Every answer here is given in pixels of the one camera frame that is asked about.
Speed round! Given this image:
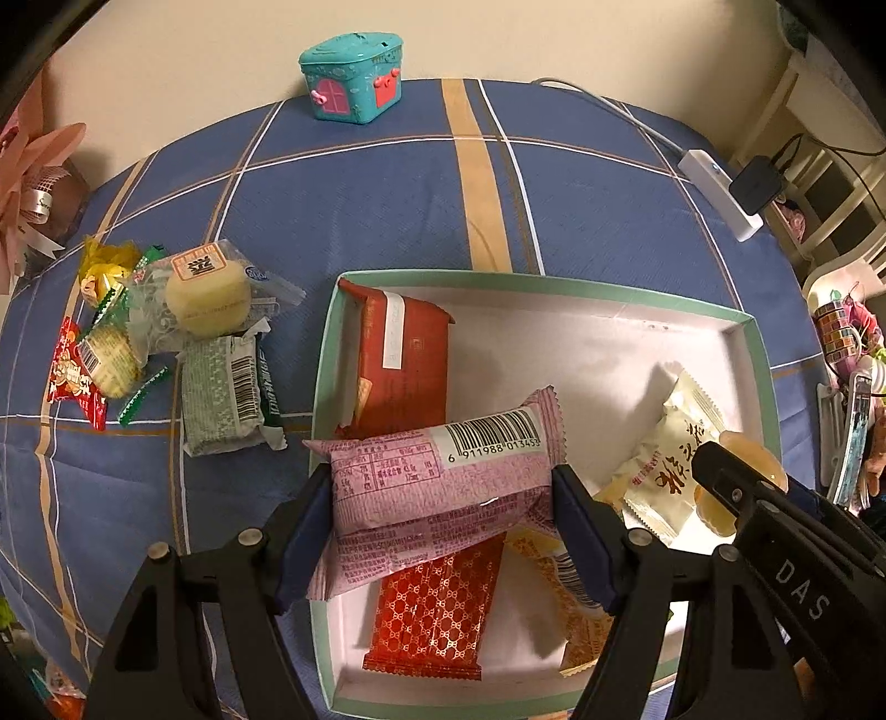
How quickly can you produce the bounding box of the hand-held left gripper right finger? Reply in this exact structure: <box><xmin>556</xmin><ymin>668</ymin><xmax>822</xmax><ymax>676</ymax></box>
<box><xmin>550</xmin><ymin>464</ymin><xmax>804</xmax><ymax>720</ymax></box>

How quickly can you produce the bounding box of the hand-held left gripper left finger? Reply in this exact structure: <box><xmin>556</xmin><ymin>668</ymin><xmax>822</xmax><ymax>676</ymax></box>
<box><xmin>83</xmin><ymin>465</ymin><xmax>339</xmax><ymax>720</ymax></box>

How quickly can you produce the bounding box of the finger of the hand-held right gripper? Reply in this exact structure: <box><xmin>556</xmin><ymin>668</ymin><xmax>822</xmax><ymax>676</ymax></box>
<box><xmin>785</xmin><ymin>477</ymin><xmax>886</xmax><ymax>555</ymax></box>
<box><xmin>692</xmin><ymin>441</ymin><xmax>790</xmax><ymax>531</ymax></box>

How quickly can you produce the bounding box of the plain round yellow pastry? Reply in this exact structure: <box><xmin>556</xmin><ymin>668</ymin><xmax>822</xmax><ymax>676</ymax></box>
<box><xmin>696</xmin><ymin>429</ymin><xmax>790</xmax><ymax>537</ymax></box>

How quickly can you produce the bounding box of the long yellow snack packet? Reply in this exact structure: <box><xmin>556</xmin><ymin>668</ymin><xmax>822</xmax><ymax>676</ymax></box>
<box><xmin>505</xmin><ymin>526</ymin><xmax>617</xmax><ymax>680</ymax></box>

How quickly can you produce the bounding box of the beige snack packet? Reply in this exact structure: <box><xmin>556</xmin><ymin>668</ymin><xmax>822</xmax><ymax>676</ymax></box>
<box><xmin>595</xmin><ymin>367</ymin><xmax>728</xmax><ymax>544</ymax></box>

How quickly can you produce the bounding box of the pink snack packet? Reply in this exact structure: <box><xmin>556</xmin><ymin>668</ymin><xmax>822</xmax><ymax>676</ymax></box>
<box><xmin>302</xmin><ymin>385</ymin><xmax>569</xmax><ymax>600</ymax></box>

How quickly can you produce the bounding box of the red patterned snack packet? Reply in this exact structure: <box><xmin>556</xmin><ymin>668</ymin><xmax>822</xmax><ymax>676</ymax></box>
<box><xmin>362</xmin><ymin>533</ymin><xmax>506</xmax><ymax>683</ymax></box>

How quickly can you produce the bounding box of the green snack packet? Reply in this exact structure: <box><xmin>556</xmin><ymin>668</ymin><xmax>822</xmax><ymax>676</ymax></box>
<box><xmin>178</xmin><ymin>331</ymin><xmax>288</xmax><ymax>458</ymax></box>

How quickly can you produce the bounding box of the white tray with teal rim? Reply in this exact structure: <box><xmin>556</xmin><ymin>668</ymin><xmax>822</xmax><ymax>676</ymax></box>
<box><xmin>306</xmin><ymin>270</ymin><xmax>786</xmax><ymax>717</ymax></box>

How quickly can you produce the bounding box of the red-brown snack packet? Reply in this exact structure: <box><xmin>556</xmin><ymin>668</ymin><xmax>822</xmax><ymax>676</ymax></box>
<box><xmin>337</xmin><ymin>279</ymin><xmax>456</xmax><ymax>440</ymax></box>

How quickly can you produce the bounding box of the round pastry with orange label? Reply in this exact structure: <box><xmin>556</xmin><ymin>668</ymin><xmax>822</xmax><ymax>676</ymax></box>
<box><xmin>128</xmin><ymin>239</ymin><xmax>306</xmax><ymax>340</ymax></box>

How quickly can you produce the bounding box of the small red snack packet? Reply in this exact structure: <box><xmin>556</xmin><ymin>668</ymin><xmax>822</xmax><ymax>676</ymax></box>
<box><xmin>47</xmin><ymin>317</ymin><xmax>108</xmax><ymax>431</ymax></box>

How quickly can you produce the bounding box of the white phone stand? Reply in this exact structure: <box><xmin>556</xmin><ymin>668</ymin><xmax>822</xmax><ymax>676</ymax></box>
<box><xmin>817</xmin><ymin>384</ymin><xmax>849</xmax><ymax>486</ymax></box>

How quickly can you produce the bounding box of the smartphone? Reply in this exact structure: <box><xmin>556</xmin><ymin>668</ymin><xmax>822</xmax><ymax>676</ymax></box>
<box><xmin>834</xmin><ymin>370</ymin><xmax>874</xmax><ymax>506</ymax></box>

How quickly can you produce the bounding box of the colourful patterned cup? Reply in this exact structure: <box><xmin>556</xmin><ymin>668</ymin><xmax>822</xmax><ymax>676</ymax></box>
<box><xmin>811</xmin><ymin>297</ymin><xmax>866</xmax><ymax>368</ymax></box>

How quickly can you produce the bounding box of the white curved plastic panel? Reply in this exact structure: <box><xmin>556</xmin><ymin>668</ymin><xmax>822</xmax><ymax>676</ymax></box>
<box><xmin>803</xmin><ymin>242</ymin><xmax>886</xmax><ymax>309</ymax></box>

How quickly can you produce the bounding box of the clear green-edged biscuit packet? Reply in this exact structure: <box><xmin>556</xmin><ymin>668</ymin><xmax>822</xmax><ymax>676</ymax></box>
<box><xmin>76</xmin><ymin>284</ymin><xmax>174</xmax><ymax>426</ymax></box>

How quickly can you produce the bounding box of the black charger adapter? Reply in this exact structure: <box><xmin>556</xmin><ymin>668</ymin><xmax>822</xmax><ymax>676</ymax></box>
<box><xmin>730</xmin><ymin>158</ymin><xmax>786</xmax><ymax>214</ymax></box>

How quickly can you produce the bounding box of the white power strip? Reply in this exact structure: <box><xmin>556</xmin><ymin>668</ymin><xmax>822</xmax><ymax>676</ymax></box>
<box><xmin>677</xmin><ymin>148</ymin><xmax>764</xmax><ymax>242</ymax></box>

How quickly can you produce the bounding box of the blue plaid tablecloth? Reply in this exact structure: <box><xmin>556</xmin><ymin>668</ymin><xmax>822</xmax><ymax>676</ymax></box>
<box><xmin>0</xmin><ymin>78</ymin><xmax>859</xmax><ymax>720</ymax></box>

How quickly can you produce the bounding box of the white shelf rack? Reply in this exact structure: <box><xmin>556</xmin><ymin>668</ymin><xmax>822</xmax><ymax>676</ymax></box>
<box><xmin>720</xmin><ymin>42</ymin><xmax>886</xmax><ymax>264</ymax></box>

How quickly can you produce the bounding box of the pink flower bouquet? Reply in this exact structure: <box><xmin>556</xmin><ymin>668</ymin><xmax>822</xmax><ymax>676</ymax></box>
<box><xmin>0</xmin><ymin>69</ymin><xmax>87</xmax><ymax>295</ymax></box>

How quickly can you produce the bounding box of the teal toy house box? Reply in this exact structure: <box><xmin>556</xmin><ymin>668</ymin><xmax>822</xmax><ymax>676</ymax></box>
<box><xmin>299</xmin><ymin>31</ymin><xmax>406</xmax><ymax>127</ymax></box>

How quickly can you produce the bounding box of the black charger cable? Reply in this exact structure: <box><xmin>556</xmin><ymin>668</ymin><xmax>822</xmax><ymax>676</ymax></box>
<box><xmin>771</xmin><ymin>135</ymin><xmax>886</xmax><ymax>223</ymax></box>

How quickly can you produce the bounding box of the white power cable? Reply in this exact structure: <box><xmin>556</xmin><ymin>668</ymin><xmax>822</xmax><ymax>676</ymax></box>
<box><xmin>533</xmin><ymin>78</ymin><xmax>686</xmax><ymax>157</ymax></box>

